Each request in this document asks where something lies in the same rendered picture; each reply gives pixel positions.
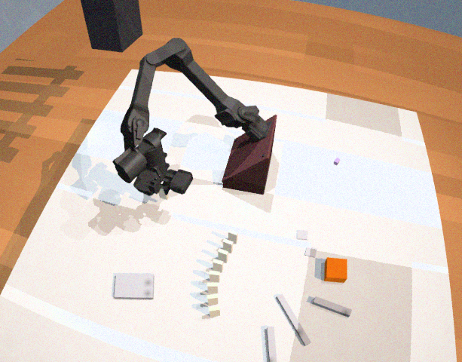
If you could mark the orange block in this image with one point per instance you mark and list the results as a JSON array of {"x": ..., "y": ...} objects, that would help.
[{"x": 335, "y": 270}]

